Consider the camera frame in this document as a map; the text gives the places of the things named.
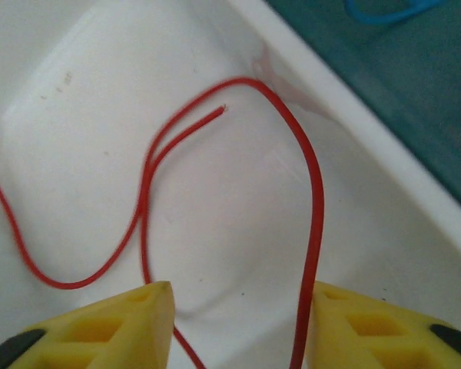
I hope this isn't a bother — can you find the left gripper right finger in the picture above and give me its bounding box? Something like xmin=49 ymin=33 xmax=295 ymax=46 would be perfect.
xmin=309 ymin=280 xmax=461 ymax=369

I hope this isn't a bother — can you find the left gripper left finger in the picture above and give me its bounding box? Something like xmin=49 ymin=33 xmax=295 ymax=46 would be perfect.
xmin=0 ymin=280 xmax=176 ymax=369

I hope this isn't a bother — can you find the thin red cable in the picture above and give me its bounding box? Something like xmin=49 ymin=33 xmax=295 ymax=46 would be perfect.
xmin=0 ymin=76 xmax=326 ymax=369

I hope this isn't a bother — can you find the white plastic bin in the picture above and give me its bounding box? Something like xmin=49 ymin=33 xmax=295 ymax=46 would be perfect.
xmin=0 ymin=0 xmax=461 ymax=369

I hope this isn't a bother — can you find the teal plastic bin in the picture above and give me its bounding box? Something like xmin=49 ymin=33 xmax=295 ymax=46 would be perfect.
xmin=264 ymin=0 xmax=461 ymax=228

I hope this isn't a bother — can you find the thin blue cable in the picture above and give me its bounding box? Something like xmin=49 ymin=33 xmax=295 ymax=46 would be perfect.
xmin=343 ymin=0 xmax=446 ymax=26

